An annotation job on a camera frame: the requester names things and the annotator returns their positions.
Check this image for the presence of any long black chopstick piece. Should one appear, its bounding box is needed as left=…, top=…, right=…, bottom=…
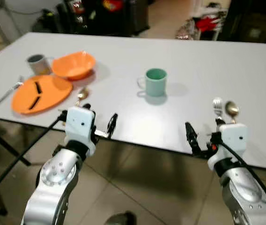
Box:
left=29, top=97, right=41, bottom=110

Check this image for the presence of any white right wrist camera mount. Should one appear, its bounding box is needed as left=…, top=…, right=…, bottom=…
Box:
left=207, top=123, right=247, bottom=171

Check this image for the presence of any small gold spoon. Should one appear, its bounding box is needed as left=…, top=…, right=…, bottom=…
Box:
left=75, top=87, right=90, bottom=106

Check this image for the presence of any long gold spoon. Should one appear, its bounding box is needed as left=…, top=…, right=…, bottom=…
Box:
left=224, top=101, right=240, bottom=125

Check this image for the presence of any silver fork with wide tines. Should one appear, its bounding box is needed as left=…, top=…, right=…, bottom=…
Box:
left=212, top=97, right=224, bottom=121

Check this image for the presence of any dark wooden cabinet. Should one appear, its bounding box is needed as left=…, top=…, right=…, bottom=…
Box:
left=217, top=0, right=266, bottom=45

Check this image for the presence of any orange oval plate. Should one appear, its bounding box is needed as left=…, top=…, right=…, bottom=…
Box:
left=11, top=75, right=74, bottom=115

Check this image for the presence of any black metal table leg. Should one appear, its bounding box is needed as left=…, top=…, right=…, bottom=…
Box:
left=0, top=116, right=33, bottom=167

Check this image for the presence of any orange plastic bowl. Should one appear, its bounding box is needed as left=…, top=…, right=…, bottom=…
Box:
left=52, top=51, right=96, bottom=81

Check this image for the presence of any black shelf with items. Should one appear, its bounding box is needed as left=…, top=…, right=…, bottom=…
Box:
left=32, top=0, right=150, bottom=37

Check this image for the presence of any green ceramic mug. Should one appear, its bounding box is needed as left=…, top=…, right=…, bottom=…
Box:
left=137, top=68, right=168, bottom=98

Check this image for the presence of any red cloth bundle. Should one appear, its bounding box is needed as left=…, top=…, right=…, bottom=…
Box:
left=194, top=15, right=223, bottom=32

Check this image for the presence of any grey robot foot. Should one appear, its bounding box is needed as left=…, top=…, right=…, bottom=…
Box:
left=104, top=211, right=138, bottom=225

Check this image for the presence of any grey ceramic mug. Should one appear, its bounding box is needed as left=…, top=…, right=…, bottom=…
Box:
left=27, top=54, right=54, bottom=76

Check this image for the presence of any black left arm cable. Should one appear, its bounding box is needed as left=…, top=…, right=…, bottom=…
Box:
left=0, top=111, right=68, bottom=207

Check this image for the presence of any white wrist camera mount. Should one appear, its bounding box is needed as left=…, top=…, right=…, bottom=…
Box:
left=207, top=123, right=247, bottom=171
left=63, top=105, right=98, bottom=157

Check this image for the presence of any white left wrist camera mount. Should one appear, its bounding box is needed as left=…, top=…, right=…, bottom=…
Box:
left=63, top=105, right=98, bottom=157

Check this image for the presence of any silver fork beside plate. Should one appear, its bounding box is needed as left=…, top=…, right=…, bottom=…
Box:
left=0, top=76, right=25, bottom=109

